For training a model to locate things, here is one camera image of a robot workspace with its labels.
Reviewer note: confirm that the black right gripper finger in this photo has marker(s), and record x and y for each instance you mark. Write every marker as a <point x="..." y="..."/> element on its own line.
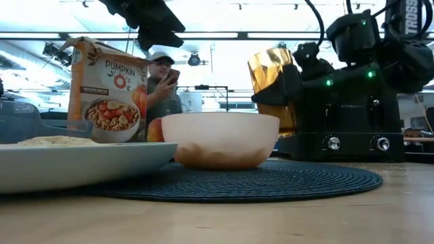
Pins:
<point x="281" y="88"/>

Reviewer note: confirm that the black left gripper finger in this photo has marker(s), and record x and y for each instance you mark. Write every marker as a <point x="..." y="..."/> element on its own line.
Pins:
<point x="166" y="23"/>
<point x="159" y="40"/>

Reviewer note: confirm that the pumpkin cereal box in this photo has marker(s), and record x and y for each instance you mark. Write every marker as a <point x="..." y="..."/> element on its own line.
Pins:
<point x="108" y="78"/>

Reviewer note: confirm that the pink bowl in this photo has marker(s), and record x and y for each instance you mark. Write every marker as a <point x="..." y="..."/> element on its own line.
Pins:
<point x="220" y="135"/>

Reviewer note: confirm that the bagel half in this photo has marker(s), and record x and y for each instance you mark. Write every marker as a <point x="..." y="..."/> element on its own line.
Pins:
<point x="57" y="141"/>

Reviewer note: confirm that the pale grey plate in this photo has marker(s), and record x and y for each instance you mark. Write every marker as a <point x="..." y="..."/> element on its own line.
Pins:
<point x="84" y="166"/>

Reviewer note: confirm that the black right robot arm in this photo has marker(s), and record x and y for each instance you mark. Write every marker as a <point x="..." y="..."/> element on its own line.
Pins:
<point x="407" y="64"/>

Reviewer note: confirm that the person's cap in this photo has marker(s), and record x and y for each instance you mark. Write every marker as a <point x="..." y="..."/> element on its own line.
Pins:
<point x="161" y="56"/>

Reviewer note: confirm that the person's phone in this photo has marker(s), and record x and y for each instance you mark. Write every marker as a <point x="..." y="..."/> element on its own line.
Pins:
<point x="173" y="76"/>

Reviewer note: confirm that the person's hand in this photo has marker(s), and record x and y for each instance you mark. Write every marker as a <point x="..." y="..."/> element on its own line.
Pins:
<point x="164" y="88"/>

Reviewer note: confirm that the black metal rack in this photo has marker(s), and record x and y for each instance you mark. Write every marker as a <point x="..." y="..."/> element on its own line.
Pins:
<point x="217" y="88"/>

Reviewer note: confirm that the person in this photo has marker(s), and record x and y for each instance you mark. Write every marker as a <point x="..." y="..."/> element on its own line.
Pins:
<point x="162" y="105"/>

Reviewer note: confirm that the white container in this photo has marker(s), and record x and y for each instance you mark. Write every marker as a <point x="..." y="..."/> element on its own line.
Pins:
<point x="191" y="101"/>

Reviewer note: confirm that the black four-slot toaster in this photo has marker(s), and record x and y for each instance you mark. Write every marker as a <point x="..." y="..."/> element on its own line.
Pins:
<point x="356" y="122"/>

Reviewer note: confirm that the red apple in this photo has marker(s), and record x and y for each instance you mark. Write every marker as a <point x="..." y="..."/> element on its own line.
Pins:
<point x="155" y="130"/>

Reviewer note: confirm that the round dark blue woven placemat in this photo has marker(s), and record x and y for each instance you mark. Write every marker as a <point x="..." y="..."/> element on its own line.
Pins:
<point x="271" y="183"/>

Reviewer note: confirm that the black overhead camera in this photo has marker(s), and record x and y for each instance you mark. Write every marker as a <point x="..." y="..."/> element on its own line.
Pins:
<point x="194" y="59"/>

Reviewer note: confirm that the black ceiling-hung camera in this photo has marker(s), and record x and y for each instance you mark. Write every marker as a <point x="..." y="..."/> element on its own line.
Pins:
<point x="57" y="54"/>

